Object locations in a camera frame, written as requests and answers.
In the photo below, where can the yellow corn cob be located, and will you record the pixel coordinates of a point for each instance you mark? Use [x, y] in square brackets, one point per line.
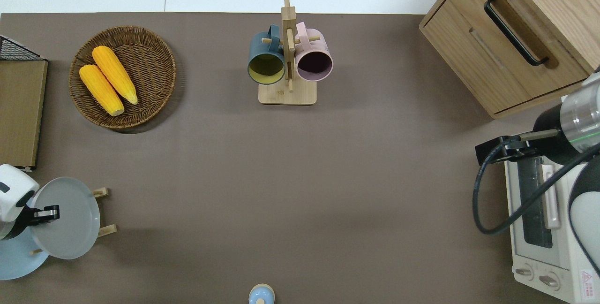
[101, 90]
[115, 74]

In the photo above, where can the wooden mug tree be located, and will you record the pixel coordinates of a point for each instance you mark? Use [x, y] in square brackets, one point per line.
[287, 95]

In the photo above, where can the low wooden plate rack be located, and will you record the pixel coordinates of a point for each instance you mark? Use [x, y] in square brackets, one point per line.
[107, 230]

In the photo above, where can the gray plate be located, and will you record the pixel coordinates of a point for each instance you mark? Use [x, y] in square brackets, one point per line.
[70, 229]

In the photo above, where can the light blue plate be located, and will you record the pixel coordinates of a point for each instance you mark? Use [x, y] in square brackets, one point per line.
[16, 262]

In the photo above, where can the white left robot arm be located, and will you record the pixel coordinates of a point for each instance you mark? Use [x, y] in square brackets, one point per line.
[14, 186]

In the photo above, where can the wooden drawer cabinet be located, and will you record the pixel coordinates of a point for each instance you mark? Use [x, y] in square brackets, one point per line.
[468, 50]

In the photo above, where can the small blue bell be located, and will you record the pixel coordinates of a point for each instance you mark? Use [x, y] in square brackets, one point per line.
[261, 294]

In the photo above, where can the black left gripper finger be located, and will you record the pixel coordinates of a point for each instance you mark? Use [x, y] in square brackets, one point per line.
[52, 212]

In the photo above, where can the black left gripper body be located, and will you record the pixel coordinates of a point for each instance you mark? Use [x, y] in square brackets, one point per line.
[30, 217]

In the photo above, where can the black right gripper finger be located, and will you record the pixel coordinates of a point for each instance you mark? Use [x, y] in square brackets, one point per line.
[490, 151]
[521, 149]

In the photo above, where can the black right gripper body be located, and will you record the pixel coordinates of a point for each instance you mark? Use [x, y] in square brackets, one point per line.
[552, 135]

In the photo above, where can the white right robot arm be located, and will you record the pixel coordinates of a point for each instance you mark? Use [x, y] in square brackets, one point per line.
[583, 116]

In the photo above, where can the pink mug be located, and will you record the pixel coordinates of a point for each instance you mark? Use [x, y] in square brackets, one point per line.
[313, 62]

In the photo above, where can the brown wicker basket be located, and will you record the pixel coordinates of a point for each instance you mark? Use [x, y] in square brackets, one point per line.
[150, 74]

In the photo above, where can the white toaster oven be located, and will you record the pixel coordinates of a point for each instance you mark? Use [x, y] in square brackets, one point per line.
[529, 257]

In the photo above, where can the brown table mat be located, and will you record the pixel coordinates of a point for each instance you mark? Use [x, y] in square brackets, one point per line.
[281, 177]

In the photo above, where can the dark blue mug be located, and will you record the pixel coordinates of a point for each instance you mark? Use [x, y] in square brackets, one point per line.
[266, 67]

